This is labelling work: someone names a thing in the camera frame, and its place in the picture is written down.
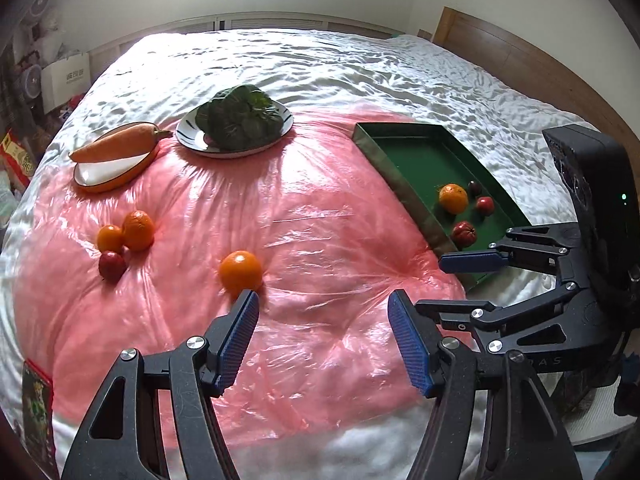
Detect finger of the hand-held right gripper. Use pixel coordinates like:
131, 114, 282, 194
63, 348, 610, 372
415, 280, 583, 356
439, 225, 583, 281

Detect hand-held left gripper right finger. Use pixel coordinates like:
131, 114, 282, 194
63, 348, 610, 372
387, 290, 583, 480

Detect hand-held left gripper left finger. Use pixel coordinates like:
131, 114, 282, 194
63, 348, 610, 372
60, 288, 261, 480

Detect large red plum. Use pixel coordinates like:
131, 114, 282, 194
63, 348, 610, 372
451, 221, 478, 248

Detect large orange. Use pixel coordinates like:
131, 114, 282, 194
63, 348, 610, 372
438, 183, 470, 214

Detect green rectangular tray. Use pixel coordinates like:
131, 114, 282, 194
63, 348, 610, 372
351, 121, 533, 291

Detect pink plastic sheet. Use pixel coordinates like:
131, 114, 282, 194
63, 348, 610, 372
12, 105, 468, 441

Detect small orange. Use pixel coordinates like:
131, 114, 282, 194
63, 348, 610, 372
96, 224, 125, 253

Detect wooden headboard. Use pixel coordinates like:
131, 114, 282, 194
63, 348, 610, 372
431, 6, 640, 161

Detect striped-rim round plate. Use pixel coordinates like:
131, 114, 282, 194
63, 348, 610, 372
175, 102, 294, 157

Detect orange-rimmed oval plate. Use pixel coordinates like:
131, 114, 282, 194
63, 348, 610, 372
73, 122, 161, 193

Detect dark leafy greens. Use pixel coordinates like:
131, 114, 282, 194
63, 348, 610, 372
194, 85, 281, 151

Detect carrot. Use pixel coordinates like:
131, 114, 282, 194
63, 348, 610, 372
69, 126, 173, 163

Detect yellow and red box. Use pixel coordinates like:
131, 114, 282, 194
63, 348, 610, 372
0, 129, 37, 191

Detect white paper bag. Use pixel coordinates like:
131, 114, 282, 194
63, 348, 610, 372
41, 51, 92, 114

